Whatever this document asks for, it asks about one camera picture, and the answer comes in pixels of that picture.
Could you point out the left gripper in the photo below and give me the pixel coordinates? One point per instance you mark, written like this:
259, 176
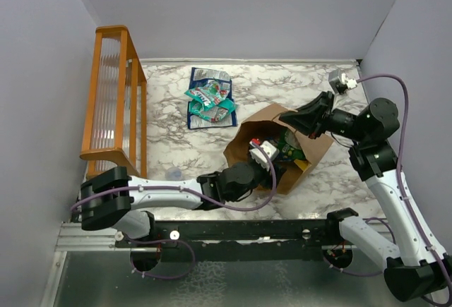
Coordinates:
267, 181

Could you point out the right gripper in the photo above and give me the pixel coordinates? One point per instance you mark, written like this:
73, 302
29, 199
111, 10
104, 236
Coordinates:
313, 118

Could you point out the green yellow snack bag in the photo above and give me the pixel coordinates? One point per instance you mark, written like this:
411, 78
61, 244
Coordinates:
289, 147

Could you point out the brown paper bag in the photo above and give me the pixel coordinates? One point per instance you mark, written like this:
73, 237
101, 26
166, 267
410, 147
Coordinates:
265, 125

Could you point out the teal snack packet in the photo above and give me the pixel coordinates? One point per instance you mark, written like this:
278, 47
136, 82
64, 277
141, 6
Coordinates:
214, 114
208, 95

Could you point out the blue snack bag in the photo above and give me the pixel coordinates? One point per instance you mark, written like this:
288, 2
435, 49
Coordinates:
202, 76
195, 122

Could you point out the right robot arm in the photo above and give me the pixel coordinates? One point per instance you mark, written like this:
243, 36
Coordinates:
416, 264

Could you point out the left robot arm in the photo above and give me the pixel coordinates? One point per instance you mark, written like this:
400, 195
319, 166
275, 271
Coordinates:
114, 198

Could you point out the yellow snack packet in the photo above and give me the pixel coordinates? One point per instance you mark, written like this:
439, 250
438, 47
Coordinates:
302, 164

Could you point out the small clear plastic cup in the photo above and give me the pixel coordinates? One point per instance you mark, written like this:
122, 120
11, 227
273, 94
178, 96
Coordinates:
174, 174

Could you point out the wooden dish rack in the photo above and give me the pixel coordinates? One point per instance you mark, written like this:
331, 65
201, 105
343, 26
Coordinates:
115, 129

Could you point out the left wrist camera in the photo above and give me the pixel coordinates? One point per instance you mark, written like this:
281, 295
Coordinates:
263, 153

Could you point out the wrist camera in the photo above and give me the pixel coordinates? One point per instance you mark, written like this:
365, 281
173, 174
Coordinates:
263, 153
340, 82

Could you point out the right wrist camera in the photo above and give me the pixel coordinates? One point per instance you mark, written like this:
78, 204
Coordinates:
340, 82

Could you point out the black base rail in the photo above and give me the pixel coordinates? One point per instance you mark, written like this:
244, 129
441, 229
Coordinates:
241, 240

